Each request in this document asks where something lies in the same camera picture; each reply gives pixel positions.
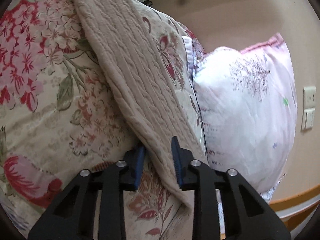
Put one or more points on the pink floral pillow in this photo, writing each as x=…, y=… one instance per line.
x=248, y=107

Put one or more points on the white wall switch outlet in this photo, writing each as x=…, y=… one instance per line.
x=309, y=107

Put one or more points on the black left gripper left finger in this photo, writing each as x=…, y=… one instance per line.
x=71, y=213

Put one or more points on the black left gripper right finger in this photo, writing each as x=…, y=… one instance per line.
x=245, y=213

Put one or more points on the wooden bed headboard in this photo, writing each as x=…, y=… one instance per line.
x=294, y=210

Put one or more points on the beige cable-knit sweater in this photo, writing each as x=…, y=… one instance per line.
x=138, y=78

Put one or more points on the floral quilt bedspread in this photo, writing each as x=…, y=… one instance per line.
x=58, y=114

